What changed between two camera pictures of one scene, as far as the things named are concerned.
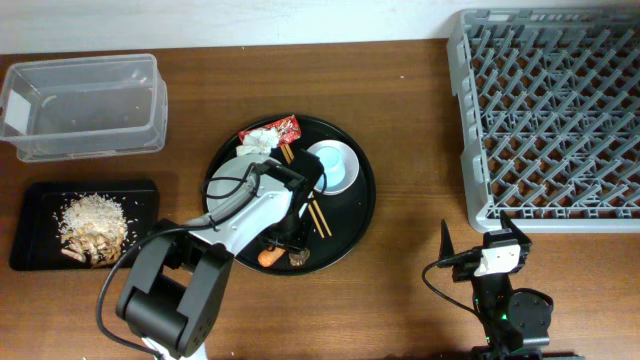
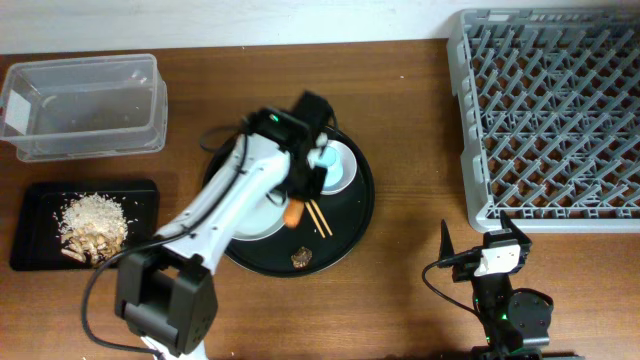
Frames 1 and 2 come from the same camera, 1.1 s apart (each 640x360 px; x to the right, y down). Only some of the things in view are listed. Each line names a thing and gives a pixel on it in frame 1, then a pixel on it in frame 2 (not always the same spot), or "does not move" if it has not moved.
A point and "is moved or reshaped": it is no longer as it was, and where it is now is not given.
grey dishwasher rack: x=549 y=106 does not move
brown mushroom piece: x=299 y=259 does not move
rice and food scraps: x=93 y=230 does not move
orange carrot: x=267 y=257 is moved or reshaped
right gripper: x=463 y=270 does not move
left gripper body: x=297 y=229 -> x=307 y=183
